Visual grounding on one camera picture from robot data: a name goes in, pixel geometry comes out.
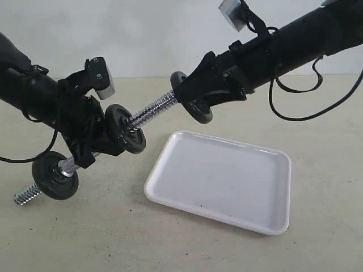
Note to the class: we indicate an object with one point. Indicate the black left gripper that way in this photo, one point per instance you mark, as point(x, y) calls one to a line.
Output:
point(81, 120)

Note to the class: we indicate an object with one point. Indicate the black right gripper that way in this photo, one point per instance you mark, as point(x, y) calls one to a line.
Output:
point(216, 80)

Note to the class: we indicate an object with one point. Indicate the black weight plate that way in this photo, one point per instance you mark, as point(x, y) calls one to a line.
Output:
point(125, 138)
point(49, 179)
point(198, 108)

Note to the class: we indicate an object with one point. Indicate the chrome threaded dumbbell bar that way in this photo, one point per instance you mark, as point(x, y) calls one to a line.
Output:
point(68, 167)

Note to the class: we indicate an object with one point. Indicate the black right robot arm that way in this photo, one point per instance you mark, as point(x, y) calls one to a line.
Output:
point(244, 67)

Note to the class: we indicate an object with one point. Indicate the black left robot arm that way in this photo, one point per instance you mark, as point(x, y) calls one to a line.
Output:
point(28, 87)

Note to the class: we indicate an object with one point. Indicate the white rectangular tray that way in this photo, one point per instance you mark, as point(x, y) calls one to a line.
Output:
point(236, 183)

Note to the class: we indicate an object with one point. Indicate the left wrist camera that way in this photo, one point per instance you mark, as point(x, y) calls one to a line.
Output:
point(99, 77)

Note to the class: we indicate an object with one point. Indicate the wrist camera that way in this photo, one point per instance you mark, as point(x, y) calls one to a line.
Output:
point(99, 77)
point(235, 13)

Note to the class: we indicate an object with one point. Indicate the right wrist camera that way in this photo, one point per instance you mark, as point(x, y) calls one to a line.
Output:
point(235, 13)

